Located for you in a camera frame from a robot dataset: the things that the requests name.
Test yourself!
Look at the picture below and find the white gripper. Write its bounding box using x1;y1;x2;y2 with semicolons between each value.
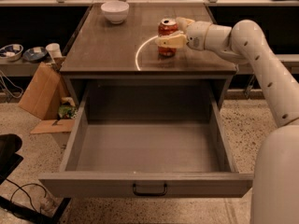
155;17;211;51

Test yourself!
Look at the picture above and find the red coke can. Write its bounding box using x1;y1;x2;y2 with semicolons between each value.
158;18;178;57

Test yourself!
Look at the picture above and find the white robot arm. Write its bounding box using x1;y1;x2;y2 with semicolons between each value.
155;17;299;224

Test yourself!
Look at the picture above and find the open grey top drawer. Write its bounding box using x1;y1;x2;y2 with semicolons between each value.
39;83;253;198

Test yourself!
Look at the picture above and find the white ceramic bowl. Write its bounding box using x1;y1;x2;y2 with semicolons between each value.
101;1;129;24

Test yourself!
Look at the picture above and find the low grey shelf right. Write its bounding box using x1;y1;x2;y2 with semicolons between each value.
236;53;299;76

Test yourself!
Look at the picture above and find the low grey shelf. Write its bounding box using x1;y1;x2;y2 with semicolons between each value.
236;53;299;76
0;57;65;77

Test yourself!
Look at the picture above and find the white paper cup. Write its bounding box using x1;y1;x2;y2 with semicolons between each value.
46;43;62;59

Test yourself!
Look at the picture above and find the green snack bag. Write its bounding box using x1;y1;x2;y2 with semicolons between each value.
58;105;78;119

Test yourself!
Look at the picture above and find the dark blue bowl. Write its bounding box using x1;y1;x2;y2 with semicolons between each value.
22;47;48;63

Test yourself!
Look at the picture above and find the brown cardboard box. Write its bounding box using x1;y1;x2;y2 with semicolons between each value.
19;63;75;134

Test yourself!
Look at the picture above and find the low grey shelf left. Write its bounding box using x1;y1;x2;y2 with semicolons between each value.
0;57;65;77

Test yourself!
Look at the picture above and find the blue patterned bowl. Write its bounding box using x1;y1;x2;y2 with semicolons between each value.
0;44;23;62

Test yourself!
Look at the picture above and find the black drawer handle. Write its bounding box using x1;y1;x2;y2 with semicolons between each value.
132;184;168;197

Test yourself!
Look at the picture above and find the white cable left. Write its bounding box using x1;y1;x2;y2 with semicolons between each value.
0;69;24;100

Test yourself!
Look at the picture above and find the black floor cable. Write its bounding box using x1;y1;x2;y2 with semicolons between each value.
5;177;57;215

